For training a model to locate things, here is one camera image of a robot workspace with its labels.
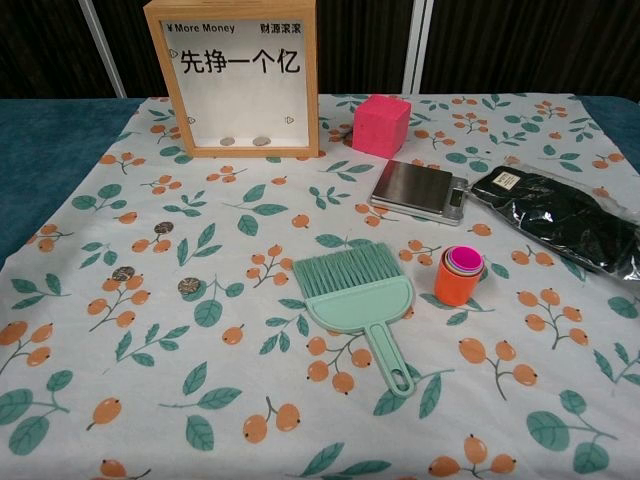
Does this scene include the mint green hand brush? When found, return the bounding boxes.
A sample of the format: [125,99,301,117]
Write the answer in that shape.
[291,242,418,398]

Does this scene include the wooden coin bank box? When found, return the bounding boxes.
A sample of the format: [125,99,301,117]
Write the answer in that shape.
[143,0,320,159]

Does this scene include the silver digital pocket scale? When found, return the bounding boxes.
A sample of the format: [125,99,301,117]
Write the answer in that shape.
[367,159,472,228]

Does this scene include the white floral tablecloth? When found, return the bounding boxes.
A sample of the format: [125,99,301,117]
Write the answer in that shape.
[0,92,640,480]

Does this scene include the pink foam cube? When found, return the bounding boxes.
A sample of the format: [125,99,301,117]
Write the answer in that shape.
[351,93,413,154]

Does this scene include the orange plastic stacking cup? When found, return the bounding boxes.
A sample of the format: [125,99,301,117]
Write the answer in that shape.
[432,248,487,307]

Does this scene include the magenta plastic stacking cup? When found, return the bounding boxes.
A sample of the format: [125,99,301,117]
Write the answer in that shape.
[452,245,482,274]

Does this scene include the dark slatted partition panel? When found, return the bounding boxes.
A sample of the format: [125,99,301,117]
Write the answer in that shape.
[313,0,416,96]
[0,0,121,100]
[421,0,640,97]
[87,0,174,99]

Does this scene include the black gloves in plastic bag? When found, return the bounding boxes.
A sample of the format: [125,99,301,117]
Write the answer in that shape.
[468,155,640,284]

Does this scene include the teal table cover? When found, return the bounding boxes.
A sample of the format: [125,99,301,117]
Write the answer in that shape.
[0,94,640,271]

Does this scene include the white partition post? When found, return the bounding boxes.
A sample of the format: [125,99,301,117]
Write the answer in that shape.
[401,0,434,95]
[77,0,128,99]

